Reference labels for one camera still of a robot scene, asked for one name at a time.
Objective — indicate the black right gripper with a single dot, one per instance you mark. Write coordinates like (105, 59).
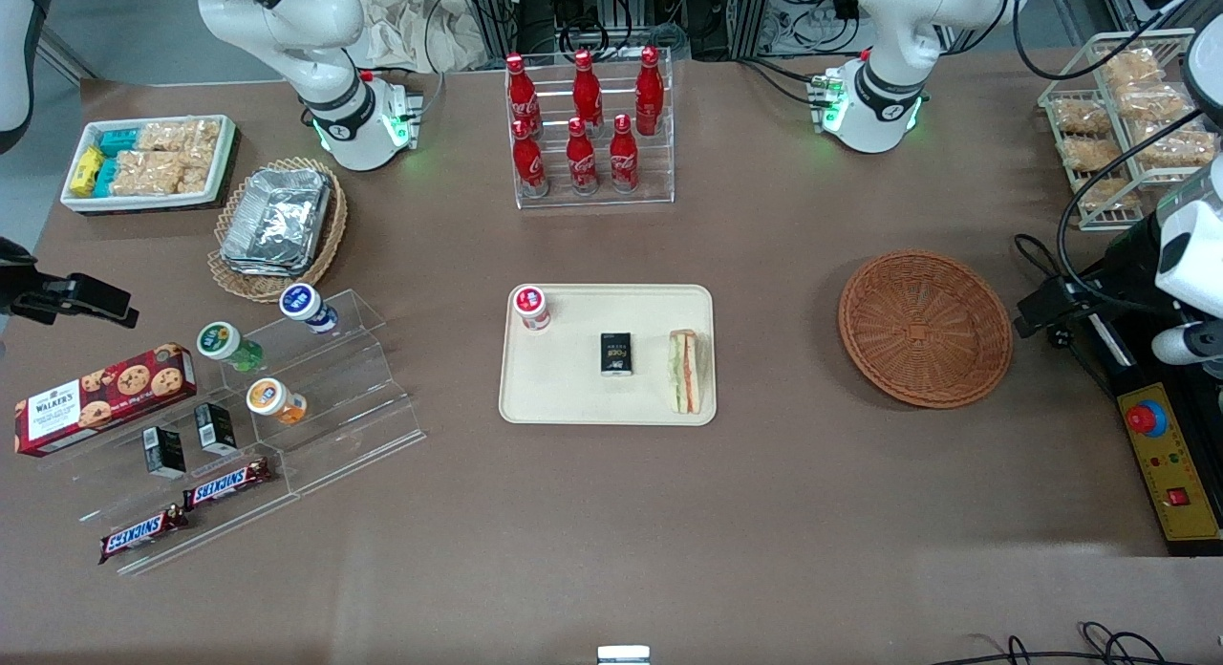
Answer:
(21, 289)

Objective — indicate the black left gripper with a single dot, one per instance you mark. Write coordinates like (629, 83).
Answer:
(1124, 267)

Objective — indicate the triangle sandwich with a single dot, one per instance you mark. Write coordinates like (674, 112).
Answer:
(684, 371)

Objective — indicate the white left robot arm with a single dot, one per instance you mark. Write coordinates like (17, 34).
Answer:
(884, 34)

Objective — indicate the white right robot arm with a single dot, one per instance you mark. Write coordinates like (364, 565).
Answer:
(306, 25)

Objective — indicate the brown round wicker basket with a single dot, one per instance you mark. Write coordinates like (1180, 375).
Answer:
(922, 331)

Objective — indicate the light oval wicker basket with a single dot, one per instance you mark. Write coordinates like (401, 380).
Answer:
(325, 245)

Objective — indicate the beige plastic tray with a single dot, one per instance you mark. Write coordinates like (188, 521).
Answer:
(573, 388)

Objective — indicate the red Walkers cookie box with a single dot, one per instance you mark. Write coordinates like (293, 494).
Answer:
(96, 402)

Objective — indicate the green lid yogurt cup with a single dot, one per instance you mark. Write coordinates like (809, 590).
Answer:
(222, 342)

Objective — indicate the teal snack packet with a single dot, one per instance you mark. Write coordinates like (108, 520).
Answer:
(106, 176)
(117, 142)

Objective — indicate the clear bag of brown snacks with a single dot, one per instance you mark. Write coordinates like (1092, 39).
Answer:
(1175, 149)
(1154, 101)
(1108, 193)
(1132, 66)
(1091, 154)
(1082, 117)

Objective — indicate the yellow snack packet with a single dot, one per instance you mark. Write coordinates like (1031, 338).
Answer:
(87, 171)

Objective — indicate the clear bag of rice crisps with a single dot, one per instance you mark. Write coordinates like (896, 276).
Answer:
(194, 180)
(203, 141)
(162, 136)
(146, 173)

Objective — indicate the red emergency stop button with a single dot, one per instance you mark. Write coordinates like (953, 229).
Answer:
(1146, 418)

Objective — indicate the small black carton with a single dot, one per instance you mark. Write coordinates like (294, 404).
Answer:
(164, 452)
(216, 428)

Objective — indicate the white rectangular snack bin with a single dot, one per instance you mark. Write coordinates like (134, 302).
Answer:
(227, 159)

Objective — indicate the orange lid yogurt cup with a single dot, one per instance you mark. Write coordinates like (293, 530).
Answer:
(270, 397)

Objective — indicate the stack of foil trays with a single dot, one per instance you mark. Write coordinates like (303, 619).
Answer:
(277, 221)

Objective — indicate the yellow control box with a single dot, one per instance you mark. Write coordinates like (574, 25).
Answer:
(1170, 464)

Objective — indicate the blue lid yogurt cup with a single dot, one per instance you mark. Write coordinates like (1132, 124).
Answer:
(304, 304)

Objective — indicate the Snickers chocolate bar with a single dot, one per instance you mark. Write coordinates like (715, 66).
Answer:
(143, 533)
(226, 483)

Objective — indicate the clear acrylic stepped display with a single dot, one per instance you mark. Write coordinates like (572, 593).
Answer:
(354, 397)

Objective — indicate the beige crumpled cloth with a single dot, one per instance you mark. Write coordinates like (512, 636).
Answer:
(411, 30)

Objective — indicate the clear acrylic bottle rack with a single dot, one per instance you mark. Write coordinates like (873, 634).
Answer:
(650, 168)

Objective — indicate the red lid yogurt cup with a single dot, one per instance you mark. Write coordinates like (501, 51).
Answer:
(531, 304)

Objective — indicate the small black box gold print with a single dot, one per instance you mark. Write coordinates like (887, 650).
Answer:
(617, 353)

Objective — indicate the red cola bottle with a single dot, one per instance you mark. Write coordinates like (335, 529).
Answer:
(649, 92)
(587, 92)
(529, 163)
(581, 163)
(623, 159)
(522, 96)

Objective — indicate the black base frame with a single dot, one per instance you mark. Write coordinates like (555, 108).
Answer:
(1108, 369)

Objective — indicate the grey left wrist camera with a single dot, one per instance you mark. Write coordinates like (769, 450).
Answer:
(1185, 344)

